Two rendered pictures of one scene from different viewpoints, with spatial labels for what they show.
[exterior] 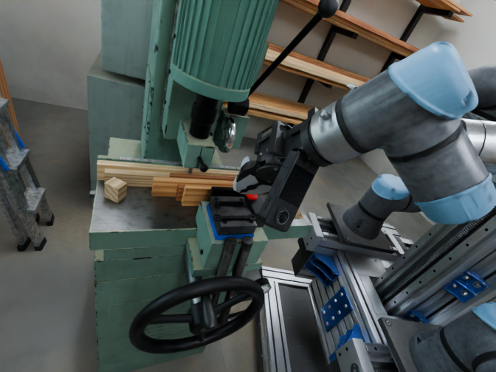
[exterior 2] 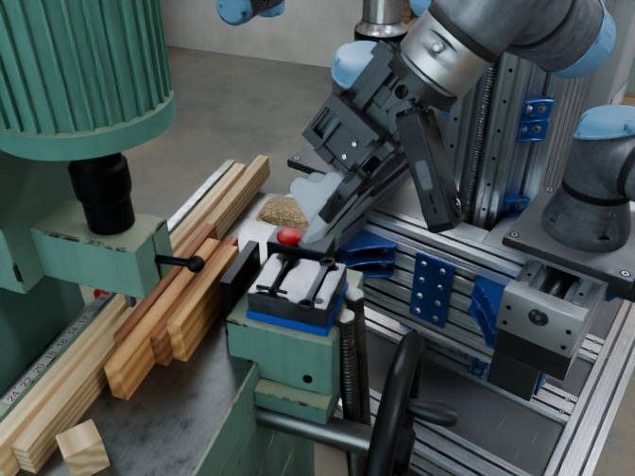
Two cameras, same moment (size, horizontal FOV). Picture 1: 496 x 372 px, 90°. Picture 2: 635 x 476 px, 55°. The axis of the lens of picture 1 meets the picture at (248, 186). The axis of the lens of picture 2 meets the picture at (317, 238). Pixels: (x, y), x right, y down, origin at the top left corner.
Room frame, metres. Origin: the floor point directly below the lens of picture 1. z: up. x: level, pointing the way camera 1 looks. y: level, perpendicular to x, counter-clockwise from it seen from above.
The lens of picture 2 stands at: (-0.01, 0.34, 1.46)
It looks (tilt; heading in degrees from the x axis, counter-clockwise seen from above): 36 degrees down; 321
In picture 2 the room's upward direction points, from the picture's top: straight up
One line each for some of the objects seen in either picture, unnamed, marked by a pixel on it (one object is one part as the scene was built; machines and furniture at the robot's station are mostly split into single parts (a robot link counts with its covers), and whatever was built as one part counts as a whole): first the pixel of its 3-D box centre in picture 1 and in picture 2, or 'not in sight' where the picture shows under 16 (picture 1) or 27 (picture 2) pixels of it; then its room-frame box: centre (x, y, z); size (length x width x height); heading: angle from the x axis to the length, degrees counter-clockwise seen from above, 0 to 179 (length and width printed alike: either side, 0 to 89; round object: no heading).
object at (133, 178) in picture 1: (223, 183); (178, 270); (0.63, 0.07, 0.92); 0.64 x 0.02 x 0.04; 123
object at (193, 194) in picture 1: (212, 195); (207, 299); (0.54, 0.08, 0.93); 0.16 x 0.02 x 0.06; 123
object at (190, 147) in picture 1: (194, 145); (106, 251); (0.59, 0.17, 1.03); 0.14 x 0.07 x 0.09; 33
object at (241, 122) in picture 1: (230, 128); not in sight; (0.81, 0.13, 1.02); 0.09 x 0.07 x 0.12; 123
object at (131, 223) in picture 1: (215, 220); (240, 331); (0.52, 0.05, 0.87); 0.61 x 0.30 x 0.06; 123
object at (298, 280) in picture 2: (239, 212); (300, 274); (0.45, -0.01, 0.99); 0.13 x 0.11 x 0.06; 123
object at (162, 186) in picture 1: (200, 187); (172, 310); (0.56, 0.12, 0.93); 0.26 x 0.02 x 0.05; 123
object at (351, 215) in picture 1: (366, 216); not in sight; (0.87, -0.49, 0.87); 0.15 x 0.15 x 0.10
